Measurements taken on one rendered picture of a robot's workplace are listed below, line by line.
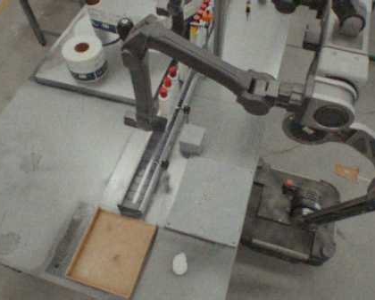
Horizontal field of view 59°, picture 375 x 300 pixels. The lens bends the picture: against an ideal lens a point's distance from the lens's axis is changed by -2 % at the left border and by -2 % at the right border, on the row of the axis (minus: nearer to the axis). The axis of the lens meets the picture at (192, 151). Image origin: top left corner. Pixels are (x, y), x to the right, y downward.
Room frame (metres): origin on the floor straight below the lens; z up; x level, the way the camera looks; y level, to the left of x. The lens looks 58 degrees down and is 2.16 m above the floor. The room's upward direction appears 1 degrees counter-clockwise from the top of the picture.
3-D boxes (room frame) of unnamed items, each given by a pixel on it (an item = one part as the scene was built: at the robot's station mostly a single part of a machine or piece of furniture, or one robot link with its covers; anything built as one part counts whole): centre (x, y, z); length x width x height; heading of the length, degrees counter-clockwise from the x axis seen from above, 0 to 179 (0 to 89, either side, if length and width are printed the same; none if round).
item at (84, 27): (1.67, 0.53, 0.89); 0.31 x 0.31 x 0.01
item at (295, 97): (0.62, -0.28, 1.45); 0.09 x 0.08 x 0.12; 161
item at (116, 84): (1.58, 0.40, 0.86); 0.80 x 0.67 x 0.05; 162
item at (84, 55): (1.35, 0.55, 0.95); 0.20 x 0.20 x 0.14
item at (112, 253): (0.38, 0.32, 0.85); 0.30 x 0.26 x 0.04; 162
